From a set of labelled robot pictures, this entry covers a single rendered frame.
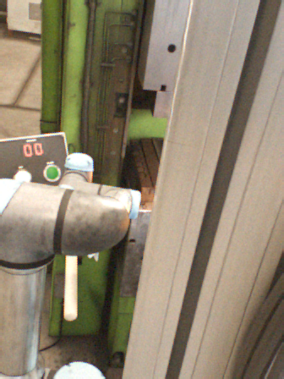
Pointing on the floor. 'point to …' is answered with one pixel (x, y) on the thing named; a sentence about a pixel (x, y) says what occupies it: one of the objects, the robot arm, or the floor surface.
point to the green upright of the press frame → (90, 285)
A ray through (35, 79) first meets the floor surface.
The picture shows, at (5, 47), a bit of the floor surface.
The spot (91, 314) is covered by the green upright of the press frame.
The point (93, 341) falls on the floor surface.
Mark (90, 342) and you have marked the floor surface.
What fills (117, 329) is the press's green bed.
